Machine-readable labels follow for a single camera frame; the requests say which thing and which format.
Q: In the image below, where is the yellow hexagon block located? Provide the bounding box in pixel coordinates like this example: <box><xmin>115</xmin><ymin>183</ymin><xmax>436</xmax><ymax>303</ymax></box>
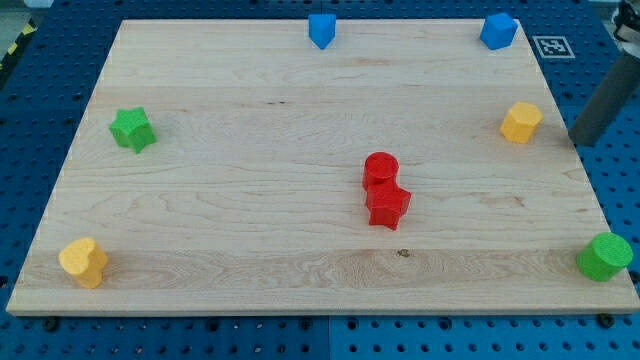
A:
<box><xmin>500</xmin><ymin>102</ymin><xmax>544</xmax><ymax>144</ymax></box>

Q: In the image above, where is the wooden board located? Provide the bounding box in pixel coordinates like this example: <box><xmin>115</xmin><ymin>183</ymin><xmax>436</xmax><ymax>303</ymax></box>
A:
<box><xmin>7</xmin><ymin>19</ymin><xmax>639</xmax><ymax>316</ymax></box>

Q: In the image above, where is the red cylinder block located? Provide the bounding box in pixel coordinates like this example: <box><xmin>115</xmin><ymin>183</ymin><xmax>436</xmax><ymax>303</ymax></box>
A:
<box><xmin>362</xmin><ymin>152</ymin><xmax>399</xmax><ymax>190</ymax></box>

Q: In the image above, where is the red star block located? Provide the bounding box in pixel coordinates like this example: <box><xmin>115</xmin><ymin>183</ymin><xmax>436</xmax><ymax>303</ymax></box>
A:
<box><xmin>365</xmin><ymin>181</ymin><xmax>412</xmax><ymax>230</ymax></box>

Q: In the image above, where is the blue triangle block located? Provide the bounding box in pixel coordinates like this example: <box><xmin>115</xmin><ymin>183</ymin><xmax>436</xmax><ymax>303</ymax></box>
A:
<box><xmin>308</xmin><ymin>14</ymin><xmax>337</xmax><ymax>50</ymax></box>

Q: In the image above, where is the green star block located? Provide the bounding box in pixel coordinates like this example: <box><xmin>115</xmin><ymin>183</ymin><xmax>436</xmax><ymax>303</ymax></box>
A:
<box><xmin>109</xmin><ymin>107</ymin><xmax>157</xmax><ymax>153</ymax></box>

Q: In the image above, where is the blue cube block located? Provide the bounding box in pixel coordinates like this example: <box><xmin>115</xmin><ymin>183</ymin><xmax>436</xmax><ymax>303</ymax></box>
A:
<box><xmin>479</xmin><ymin>13</ymin><xmax>519</xmax><ymax>50</ymax></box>

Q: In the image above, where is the yellow heart block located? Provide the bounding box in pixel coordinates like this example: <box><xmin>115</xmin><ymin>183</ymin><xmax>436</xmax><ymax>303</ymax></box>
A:
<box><xmin>58</xmin><ymin>237</ymin><xmax>109</xmax><ymax>289</ymax></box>

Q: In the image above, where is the white fiducial marker tag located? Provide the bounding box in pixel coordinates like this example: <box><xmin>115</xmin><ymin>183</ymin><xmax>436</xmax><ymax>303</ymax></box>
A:
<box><xmin>532</xmin><ymin>35</ymin><xmax>575</xmax><ymax>59</ymax></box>

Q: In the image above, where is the green cylinder block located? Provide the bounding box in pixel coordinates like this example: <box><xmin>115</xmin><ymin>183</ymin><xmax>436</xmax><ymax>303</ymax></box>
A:
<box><xmin>576</xmin><ymin>232</ymin><xmax>633</xmax><ymax>282</ymax></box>

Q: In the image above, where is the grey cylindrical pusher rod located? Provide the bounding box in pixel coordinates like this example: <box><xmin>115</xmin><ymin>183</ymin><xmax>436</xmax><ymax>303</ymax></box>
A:
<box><xmin>568</xmin><ymin>51</ymin><xmax>639</xmax><ymax>147</ymax></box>

